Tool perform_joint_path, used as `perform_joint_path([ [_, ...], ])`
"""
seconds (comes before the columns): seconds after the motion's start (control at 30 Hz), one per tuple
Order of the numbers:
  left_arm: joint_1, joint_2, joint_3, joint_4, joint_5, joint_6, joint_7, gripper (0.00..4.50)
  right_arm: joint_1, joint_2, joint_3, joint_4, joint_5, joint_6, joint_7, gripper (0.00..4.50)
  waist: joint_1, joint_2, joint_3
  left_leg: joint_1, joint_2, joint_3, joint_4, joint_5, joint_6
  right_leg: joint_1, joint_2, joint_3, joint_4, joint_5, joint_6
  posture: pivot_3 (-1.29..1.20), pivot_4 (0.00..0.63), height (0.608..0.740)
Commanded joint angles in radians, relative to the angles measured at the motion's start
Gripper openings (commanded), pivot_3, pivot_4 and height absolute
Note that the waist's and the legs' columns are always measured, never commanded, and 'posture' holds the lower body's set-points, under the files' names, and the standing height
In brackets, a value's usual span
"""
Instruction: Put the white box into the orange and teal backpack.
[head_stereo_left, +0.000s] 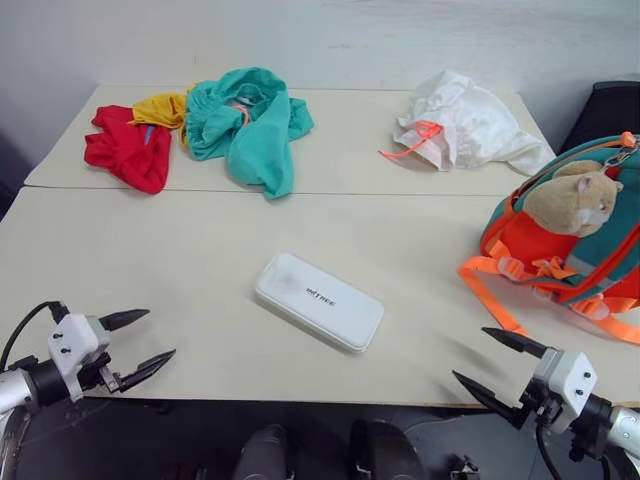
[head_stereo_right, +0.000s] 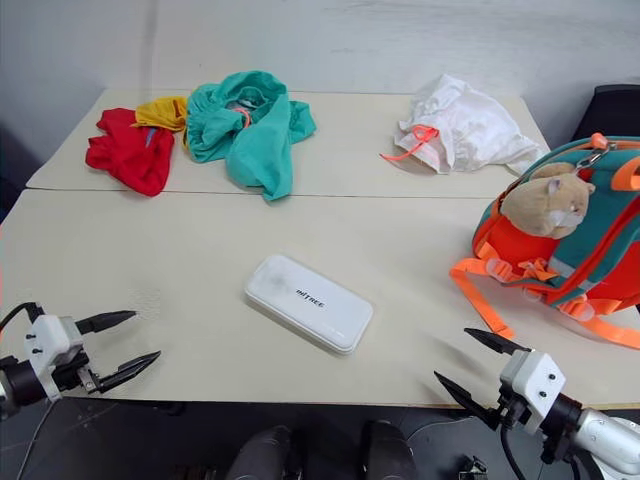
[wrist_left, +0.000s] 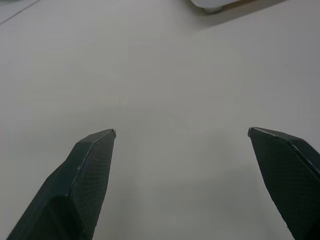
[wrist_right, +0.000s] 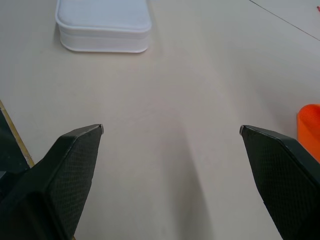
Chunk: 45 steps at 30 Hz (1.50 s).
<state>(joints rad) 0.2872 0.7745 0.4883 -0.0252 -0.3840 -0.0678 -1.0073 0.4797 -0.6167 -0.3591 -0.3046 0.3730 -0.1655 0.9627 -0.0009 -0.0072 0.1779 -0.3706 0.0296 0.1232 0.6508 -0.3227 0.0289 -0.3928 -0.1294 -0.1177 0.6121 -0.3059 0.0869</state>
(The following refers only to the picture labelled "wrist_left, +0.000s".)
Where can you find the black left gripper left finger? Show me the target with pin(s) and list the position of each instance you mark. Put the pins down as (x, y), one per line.
(75, 190)

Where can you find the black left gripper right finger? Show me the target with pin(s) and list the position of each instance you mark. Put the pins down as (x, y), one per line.
(290, 180)

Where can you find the white rounded object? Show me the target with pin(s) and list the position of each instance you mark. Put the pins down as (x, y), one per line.
(210, 3)

